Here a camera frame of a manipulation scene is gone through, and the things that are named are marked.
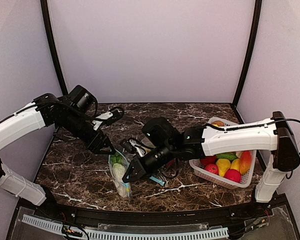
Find small clear zip bag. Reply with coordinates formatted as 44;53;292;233
107;149;133;199

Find white toy radish green leaves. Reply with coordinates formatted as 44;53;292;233
110;151;131;198

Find red toy apple large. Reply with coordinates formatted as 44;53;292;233
165;159;176;168

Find large clear zip bag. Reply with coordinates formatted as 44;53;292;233
149;159;179;187

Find yellow toy lemon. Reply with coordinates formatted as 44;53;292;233
230;158;240;172

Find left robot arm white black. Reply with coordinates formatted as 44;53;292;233
0;85;124;206

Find black corner frame post right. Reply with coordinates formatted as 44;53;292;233
232;0;263;109

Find brown toy potato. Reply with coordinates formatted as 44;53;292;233
211;120;225;127

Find red toy fruit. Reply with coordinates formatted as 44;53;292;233
200;155;217;166
223;169;242;183

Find black corner frame post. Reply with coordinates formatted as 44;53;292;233
232;0;263;109
40;0;69;95

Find black front rail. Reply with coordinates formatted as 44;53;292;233
36;195;283;226

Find red toy fruit front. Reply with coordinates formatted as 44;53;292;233
223;169;242;183

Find red toy fruit left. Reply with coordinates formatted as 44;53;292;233
200;155;217;166

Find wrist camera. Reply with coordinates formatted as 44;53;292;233
92;106;125;131
120;137;149;157

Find white plastic basket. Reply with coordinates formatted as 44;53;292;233
189;127;257;190

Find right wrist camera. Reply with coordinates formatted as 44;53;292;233
120;137;149;157

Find white slotted cable duct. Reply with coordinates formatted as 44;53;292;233
21;214;230;240

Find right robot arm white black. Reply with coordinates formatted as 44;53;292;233
122;111;300;203

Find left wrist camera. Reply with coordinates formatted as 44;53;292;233
92;106;125;131

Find black corner frame post left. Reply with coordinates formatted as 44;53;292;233
40;0;69;95

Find green toy bitter gourd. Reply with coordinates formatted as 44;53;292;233
215;152;238;162

